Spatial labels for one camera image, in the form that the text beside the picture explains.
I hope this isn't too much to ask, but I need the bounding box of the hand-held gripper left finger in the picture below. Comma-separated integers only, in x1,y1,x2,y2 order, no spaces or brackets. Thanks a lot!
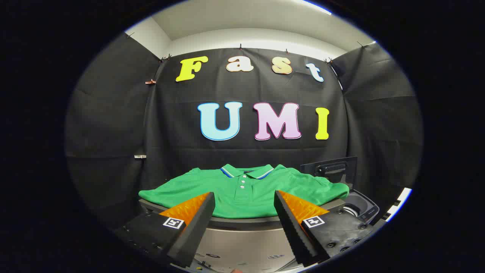
114,191,216,268

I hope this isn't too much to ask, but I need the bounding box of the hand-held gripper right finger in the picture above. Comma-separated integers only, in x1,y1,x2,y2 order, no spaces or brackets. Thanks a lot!
274,190,375,268

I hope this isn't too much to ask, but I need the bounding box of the green polo shirt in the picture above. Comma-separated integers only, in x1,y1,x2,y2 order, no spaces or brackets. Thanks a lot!
138,164,350,219

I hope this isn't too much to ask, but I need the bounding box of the black backdrop cloth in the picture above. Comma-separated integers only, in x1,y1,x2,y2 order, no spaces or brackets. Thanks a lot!
65,32,423,228

